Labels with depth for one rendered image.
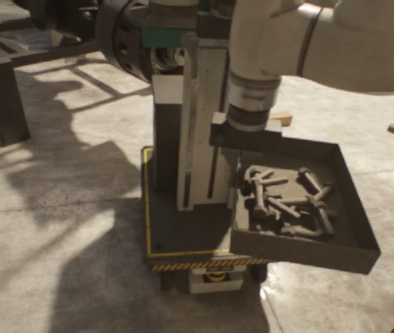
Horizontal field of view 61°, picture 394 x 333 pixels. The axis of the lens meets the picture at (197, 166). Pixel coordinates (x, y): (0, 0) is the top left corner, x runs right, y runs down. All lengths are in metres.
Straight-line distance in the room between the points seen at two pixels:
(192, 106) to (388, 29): 0.98
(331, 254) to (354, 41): 0.33
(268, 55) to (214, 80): 0.89
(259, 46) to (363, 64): 0.14
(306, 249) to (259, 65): 0.31
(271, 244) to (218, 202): 1.21
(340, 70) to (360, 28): 0.06
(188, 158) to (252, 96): 0.98
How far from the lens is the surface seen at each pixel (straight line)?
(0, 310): 1.90
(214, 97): 1.44
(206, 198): 1.75
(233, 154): 0.66
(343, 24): 0.52
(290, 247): 0.60
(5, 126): 2.91
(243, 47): 0.54
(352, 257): 0.63
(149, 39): 1.07
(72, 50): 3.02
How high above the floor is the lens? 1.50
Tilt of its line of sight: 36 degrees down
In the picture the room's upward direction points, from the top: 5 degrees clockwise
